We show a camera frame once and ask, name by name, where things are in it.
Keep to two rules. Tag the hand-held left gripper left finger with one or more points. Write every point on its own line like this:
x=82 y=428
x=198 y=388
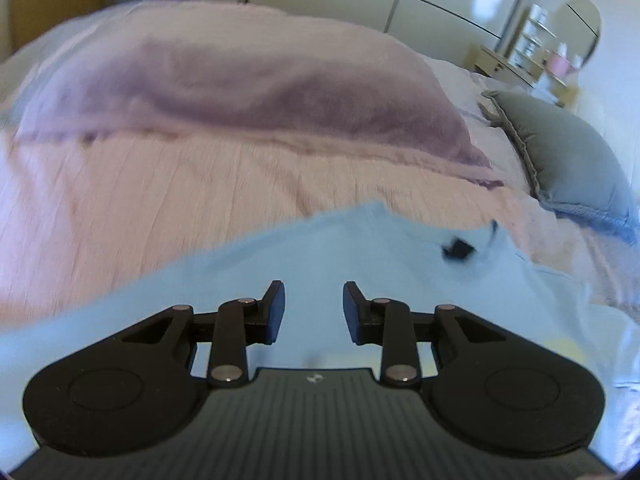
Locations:
x=276 y=310

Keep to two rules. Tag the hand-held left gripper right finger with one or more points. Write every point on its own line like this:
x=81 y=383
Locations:
x=352 y=312

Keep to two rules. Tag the light blue shirt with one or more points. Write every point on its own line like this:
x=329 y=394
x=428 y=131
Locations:
x=320 y=250

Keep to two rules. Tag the pink bedspread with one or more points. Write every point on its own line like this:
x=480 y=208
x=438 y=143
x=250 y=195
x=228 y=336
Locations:
x=200 y=185

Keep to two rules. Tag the purple fleece blanket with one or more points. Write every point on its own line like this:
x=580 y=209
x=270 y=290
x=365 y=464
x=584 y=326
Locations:
x=250 y=90

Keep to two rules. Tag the grey pillow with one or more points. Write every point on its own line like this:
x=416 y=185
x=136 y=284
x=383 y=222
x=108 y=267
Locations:
x=565 y=155

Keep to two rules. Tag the cream dresser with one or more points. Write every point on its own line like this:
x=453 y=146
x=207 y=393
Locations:
x=500 y=62

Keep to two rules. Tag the small shelf rack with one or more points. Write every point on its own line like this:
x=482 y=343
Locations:
x=534 y=35

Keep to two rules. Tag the oval mirror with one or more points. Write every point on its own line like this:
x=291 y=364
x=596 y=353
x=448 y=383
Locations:
x=580 y=25

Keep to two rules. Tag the brown wooden door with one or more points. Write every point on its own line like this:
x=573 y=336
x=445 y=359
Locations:
x=50 y=0

